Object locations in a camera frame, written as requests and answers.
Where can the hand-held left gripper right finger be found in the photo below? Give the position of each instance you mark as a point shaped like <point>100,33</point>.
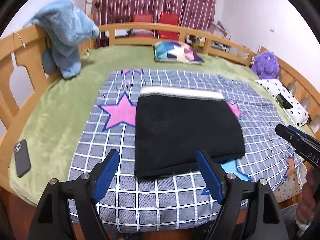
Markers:
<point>210,177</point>

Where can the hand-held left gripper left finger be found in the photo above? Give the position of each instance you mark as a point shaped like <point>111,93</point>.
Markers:
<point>107,175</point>

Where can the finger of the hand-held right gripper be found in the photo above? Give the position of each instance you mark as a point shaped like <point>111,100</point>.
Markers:
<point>300,147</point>
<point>298,130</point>

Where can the black pants with white waistband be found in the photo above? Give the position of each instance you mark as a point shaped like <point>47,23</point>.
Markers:
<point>185,130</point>

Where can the person's right hand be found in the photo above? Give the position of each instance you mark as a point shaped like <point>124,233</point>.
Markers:
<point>303,205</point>

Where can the white star printed sheet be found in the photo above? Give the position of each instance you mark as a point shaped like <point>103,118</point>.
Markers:
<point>290,187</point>

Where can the black device on pillow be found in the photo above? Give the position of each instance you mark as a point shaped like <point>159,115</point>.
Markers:
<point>284,101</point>

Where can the white pillow with black print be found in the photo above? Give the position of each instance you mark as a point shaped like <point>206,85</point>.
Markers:
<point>272,87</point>

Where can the grey checked blanket with stars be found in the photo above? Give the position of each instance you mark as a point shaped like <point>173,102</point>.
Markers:
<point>155,200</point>

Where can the green fleece blanket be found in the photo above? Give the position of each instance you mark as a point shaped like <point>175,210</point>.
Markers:
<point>50,130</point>

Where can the purple plush toy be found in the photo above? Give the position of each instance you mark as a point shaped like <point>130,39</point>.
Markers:
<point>265,65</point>

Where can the smartphone in dark case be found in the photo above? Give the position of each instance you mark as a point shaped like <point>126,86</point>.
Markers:
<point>22,158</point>

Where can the grey cushion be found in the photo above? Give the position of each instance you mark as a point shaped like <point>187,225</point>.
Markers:
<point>48,61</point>

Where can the colourful star pattern pillow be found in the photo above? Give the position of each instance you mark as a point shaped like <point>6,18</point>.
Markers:
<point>175,52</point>

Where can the light blue fleece garment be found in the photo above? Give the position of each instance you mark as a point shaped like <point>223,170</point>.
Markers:
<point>67,30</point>

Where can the red chair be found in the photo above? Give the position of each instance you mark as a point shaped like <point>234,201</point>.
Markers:
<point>168,22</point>
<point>142,20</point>

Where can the white wall switch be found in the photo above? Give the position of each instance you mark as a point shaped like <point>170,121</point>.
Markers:
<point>272,29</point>

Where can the wooden bed frame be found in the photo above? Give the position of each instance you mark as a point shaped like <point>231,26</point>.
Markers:
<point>140,27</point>

